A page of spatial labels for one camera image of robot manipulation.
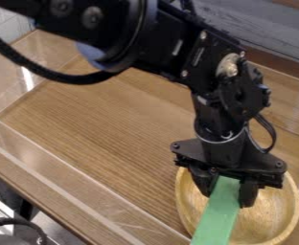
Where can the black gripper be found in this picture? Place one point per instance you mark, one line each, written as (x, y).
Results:
(236, 159)

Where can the green rectangular block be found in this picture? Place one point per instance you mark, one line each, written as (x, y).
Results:
(214, 228)

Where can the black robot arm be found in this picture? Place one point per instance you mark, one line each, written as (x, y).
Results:
(161, 36)

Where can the light wooden bowl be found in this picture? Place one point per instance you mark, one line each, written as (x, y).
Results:
(272, 217)

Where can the grey bench in background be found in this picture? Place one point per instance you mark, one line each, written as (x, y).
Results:
(262, 23)

